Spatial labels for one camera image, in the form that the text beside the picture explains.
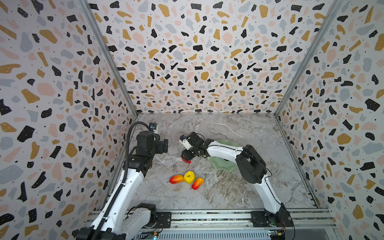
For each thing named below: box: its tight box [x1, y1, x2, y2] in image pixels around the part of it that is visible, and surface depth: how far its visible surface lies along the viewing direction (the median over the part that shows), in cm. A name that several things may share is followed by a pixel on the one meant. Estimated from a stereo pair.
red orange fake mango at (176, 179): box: [169, 174, 184, 184], surface depth 86 cm
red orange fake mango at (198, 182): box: [192, 177, 205, 191], surface depth 85 cm
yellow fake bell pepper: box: [183, 170, 196, 185], surface depth 85 cm
